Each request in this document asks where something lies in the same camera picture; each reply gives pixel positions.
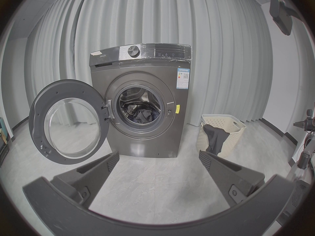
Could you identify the white curtain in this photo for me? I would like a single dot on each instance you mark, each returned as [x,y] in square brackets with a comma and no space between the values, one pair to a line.
[147,16]

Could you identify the grey washing machine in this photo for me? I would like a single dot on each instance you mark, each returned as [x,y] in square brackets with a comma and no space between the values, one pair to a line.
[145,141]

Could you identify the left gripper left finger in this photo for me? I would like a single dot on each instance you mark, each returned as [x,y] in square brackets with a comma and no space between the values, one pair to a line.
[98,173]

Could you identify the black garment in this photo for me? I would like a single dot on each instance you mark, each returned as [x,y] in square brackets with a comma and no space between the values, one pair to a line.
[216,138]

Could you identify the heap of dark clothes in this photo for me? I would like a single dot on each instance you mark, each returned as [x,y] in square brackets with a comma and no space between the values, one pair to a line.
[144,115]

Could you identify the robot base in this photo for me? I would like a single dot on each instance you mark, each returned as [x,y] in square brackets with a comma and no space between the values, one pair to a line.
[299,195]

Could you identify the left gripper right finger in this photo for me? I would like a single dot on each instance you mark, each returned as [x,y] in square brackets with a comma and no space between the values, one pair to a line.
[221,173]

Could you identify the washing machine door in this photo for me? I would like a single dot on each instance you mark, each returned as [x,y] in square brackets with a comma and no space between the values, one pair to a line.
[39,131]

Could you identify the cream laundry basket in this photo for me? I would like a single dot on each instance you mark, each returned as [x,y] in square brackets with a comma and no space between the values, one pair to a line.
[233,134]

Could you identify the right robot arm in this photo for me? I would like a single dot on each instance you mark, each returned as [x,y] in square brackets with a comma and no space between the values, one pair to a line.
[305,160]

